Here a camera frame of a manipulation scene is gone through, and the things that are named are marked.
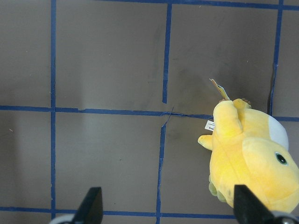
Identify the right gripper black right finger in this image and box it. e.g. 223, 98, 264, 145
234, 184, 299, 224

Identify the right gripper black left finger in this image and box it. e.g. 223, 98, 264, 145
50, 187, 104, 224

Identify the yellow plush toy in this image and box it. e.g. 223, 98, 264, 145
198, 85, 299, 212

